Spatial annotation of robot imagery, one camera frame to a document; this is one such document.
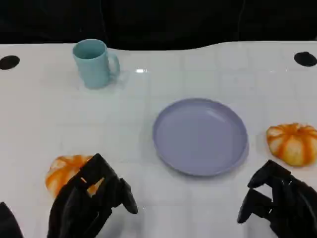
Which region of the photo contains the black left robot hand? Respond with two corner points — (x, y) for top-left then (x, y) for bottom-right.
(47, 153), (139, 238)

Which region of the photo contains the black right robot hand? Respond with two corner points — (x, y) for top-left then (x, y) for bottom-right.
(237, 160), (317, 238)

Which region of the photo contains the orange and white bread roll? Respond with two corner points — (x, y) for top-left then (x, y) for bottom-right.
(45, 155), (105, 199)
(266, 122), (317, 167)

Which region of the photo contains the lilac plate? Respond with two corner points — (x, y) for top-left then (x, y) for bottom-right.
(152, 98), (249, 177)

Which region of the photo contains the pale green mug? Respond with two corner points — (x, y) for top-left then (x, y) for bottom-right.
(72, 39), (121, 89)

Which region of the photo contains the black table grommet hole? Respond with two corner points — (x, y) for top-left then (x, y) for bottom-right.
(294, 51), (317, 67)
(0, 55), (20, 70)

